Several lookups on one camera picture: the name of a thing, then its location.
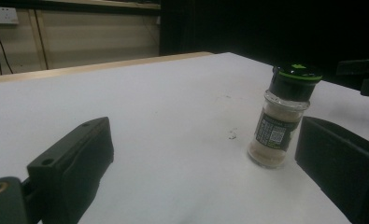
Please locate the glass spice jar green-black lid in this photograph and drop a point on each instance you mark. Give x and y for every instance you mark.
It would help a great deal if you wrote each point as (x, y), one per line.
(278, 137)

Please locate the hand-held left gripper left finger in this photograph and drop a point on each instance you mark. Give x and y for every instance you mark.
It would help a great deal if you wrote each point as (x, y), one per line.
(70, 161)

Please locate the black horizontal bar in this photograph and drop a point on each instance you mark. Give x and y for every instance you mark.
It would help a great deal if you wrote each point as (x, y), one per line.
(79, 6)

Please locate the white wall socket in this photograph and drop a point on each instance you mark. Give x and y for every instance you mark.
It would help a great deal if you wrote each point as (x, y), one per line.
(4, 15)

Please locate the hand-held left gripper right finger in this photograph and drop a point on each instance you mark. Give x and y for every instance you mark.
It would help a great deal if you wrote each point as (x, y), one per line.
(344, 165)

